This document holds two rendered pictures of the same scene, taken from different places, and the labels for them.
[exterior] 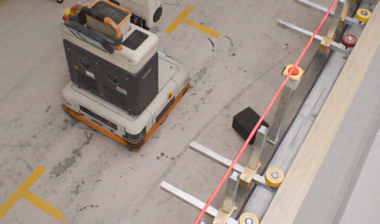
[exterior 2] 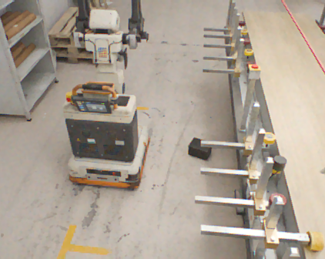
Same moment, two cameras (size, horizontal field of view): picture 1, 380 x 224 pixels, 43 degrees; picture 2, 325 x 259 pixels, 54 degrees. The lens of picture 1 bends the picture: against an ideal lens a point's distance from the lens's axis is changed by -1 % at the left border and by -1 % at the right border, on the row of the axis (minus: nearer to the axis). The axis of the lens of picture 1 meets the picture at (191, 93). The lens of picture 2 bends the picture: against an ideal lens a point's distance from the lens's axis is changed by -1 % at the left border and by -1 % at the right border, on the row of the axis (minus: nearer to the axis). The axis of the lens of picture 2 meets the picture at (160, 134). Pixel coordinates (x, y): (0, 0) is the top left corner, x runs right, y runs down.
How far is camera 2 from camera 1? 0.97 m
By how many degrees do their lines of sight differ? 18
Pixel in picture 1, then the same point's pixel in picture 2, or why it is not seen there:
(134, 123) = (132, 166)
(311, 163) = (283, 124)
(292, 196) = (287, 143)
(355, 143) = not seen: outside the picture
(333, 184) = not seen: outside the picture
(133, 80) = (129, 129)
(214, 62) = (154, 123)
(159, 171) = (158, 196)
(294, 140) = not seen: hidden behind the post
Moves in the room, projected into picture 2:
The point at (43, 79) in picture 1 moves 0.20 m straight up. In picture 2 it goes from (42, 169) to (37, 154)
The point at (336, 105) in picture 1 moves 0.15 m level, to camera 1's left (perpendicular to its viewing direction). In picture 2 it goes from (271, 94) to (254, 98)
